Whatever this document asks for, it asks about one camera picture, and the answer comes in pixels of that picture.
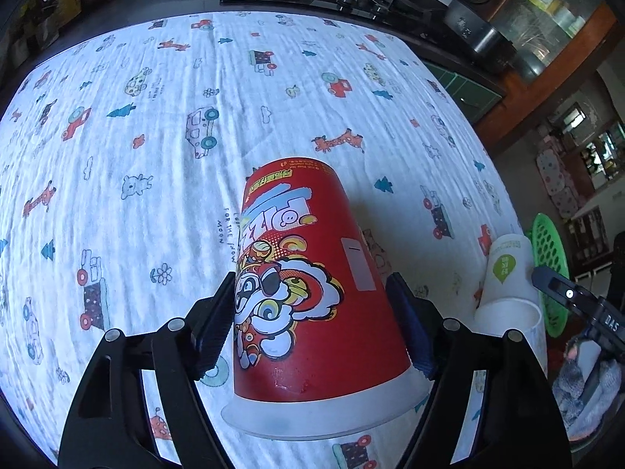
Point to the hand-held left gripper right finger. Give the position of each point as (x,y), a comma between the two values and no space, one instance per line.
(415,332)

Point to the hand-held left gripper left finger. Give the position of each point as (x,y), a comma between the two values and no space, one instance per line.
(215,327)

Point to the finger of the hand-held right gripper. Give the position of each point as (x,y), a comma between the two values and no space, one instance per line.
(561,290)

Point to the green plastic basket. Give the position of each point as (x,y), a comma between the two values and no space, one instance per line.
(551,254)

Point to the white paper cup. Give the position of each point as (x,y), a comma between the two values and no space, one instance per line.
(505,278)

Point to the large red cartoon paper cup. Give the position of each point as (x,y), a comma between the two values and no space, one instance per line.
(312,327)

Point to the polka dot cloth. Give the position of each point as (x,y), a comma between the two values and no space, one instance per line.
(554,176)

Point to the white printed blanket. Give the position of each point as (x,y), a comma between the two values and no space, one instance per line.
(146,156)

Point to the wooden glass cabinet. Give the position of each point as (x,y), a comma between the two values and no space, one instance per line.
(517,83)

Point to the green tiled counter front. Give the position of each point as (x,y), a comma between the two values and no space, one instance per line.
(464,88)

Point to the black metal appliance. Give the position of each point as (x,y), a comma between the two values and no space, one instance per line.
(476,34)

